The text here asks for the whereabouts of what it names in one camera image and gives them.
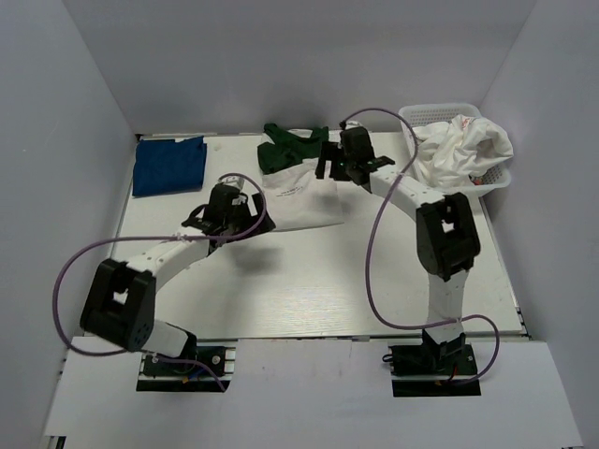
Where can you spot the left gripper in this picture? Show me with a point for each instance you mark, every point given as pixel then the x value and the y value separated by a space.
pixel 242 205

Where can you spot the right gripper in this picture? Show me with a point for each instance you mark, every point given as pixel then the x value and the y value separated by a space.
pixel 328 152

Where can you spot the white green raglan t-shirt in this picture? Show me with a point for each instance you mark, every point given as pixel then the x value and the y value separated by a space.
pixel 296 198

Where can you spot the white printed t-shirt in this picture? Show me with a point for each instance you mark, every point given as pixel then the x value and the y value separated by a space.
pixel 450 154

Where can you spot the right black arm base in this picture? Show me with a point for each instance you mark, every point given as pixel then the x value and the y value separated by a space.
pixel 416 375

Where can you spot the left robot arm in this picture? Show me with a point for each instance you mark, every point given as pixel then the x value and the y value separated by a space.
pixel 120 307

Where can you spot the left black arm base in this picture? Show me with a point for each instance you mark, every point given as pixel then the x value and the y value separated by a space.
pixel 211 372

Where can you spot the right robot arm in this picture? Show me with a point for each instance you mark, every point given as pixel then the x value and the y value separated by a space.
pixel 447 242

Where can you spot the folded blue t-shirt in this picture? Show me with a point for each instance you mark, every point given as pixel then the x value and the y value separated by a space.
pixel 168 166

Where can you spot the white plastic basket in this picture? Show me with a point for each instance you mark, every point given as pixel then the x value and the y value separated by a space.
pixel 420 115

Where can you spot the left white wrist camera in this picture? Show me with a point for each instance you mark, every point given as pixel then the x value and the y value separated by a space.
pixel 232 180

